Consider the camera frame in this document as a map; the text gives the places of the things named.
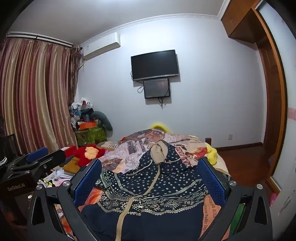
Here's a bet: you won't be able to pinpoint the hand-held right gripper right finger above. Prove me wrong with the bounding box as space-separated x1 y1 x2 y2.
196 156 273 241

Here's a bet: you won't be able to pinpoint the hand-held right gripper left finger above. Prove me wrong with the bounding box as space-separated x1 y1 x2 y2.
26 159 102 241

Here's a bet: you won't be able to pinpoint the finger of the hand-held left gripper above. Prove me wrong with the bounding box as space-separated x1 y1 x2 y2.
14 147 49 171
29 149 67 178

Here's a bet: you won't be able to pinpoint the navy patterned dress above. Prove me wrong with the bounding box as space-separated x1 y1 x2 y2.
80 140 210 241

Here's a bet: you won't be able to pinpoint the pile of clothes and bags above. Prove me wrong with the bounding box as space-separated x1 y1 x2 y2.
69 97 100 130

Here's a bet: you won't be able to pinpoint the scattered papers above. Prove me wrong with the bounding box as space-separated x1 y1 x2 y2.
43 169 75 189

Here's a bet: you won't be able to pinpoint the brown cardboard box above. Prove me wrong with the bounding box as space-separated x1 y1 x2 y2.
61 158 82 175

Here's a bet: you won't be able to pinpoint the red plush toy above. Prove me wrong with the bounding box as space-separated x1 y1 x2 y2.
66 144 107 167

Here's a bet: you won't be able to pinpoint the yellow blanket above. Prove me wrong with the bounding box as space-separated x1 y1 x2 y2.
150 122 218 165

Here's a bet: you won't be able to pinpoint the orange box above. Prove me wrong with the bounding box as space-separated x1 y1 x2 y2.
79 122 97 130

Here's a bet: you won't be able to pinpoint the printed blanket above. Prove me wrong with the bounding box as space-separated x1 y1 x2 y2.
79 129 232 241

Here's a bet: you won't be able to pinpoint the striped curtain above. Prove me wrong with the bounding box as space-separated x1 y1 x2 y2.
0 37 80 160

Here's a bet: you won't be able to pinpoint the grey bolster pillow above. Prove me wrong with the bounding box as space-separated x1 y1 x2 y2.
90 111 114 133

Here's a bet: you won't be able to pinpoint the wooden door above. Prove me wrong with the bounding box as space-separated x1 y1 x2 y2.
252 8 288 186

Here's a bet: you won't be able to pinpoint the small black monitor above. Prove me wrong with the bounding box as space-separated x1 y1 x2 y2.
143 77 171 99

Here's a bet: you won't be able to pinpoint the curtain rod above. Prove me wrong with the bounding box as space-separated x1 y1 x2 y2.
6 32 81 49

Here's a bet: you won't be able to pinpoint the white air conditioner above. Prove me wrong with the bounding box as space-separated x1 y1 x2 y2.
80 32 121 61

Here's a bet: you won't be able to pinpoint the wooden overhead cabinet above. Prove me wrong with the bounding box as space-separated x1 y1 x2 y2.
221 0 263 42

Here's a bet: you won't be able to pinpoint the wall television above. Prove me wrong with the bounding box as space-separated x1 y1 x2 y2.
131 49 179 81

